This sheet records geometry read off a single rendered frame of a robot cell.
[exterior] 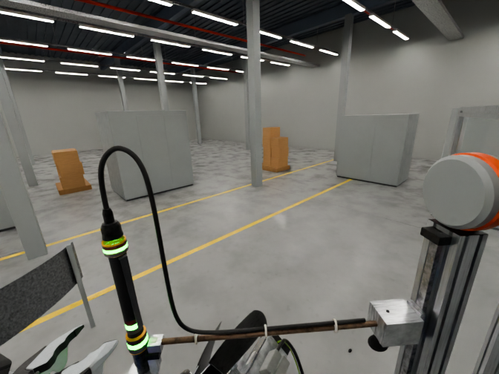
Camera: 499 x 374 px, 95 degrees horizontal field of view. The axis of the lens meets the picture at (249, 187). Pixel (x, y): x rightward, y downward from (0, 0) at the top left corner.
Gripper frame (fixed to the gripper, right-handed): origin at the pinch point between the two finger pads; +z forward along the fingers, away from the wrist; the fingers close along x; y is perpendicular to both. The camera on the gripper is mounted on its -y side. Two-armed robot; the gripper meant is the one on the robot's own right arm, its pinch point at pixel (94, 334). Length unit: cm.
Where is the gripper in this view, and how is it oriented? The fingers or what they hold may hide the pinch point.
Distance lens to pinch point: 58.8
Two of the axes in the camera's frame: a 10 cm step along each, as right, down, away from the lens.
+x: 9.3, 0.8, -3.5
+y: 0.3, 9.5, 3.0
